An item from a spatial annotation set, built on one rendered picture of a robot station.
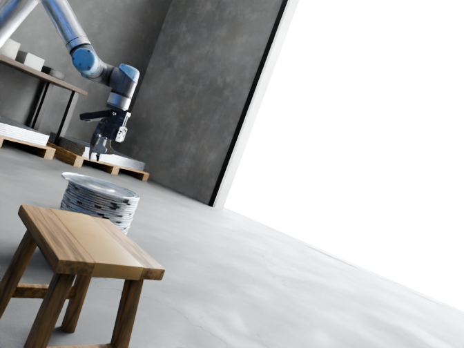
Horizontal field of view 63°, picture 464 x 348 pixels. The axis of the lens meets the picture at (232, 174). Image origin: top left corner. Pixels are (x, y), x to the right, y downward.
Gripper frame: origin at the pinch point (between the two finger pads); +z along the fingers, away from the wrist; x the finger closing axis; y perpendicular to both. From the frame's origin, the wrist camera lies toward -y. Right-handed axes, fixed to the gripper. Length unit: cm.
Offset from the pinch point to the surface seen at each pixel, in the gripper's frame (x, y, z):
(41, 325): -65, 30, 27
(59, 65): 342, -232, -62
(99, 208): 7.1, 5.9, 18.6
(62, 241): -59, 25, 13
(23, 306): -27, 7, 45
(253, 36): 389, -12, -193
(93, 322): -21, 27, 46
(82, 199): 6.0, -1.0, 17.4
